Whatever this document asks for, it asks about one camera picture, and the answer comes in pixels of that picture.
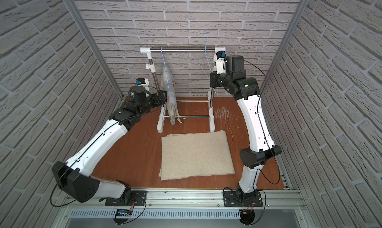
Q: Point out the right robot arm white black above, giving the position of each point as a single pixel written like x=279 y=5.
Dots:
x=229 y=73

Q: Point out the metal clothes rack white joints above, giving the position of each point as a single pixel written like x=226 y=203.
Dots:
x=189 y=78

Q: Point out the left controller board with wires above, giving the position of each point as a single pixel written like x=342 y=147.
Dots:
x=121 y=215

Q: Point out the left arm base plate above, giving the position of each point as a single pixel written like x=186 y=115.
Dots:
x=129 y=198

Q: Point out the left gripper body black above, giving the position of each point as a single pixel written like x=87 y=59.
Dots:
x=161 y=98

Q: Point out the blue wire hanger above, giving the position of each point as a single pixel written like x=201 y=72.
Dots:
x=167 y=84
x=206 y=35

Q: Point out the plaid blue cream scarf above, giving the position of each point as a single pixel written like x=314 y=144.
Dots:
x=173 y=112

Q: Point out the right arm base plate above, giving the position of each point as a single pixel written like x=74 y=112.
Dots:
x=237 y=198

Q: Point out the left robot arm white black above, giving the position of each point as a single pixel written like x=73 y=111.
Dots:
x=74 y=176

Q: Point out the left corner aluminium post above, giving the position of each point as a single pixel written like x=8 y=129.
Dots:
x=75 y=13

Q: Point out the beige wool scarf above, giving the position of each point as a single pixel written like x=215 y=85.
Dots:
x=195 y=154

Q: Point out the loose scarf fringe threads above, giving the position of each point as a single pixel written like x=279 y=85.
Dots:
x=225 y=118

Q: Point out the aluminium front rail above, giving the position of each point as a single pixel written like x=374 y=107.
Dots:
x=188 y=204

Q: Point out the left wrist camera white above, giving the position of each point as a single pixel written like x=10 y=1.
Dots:
x=143 y=82

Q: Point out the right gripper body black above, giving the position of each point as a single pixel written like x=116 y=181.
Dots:
x=216 y=81

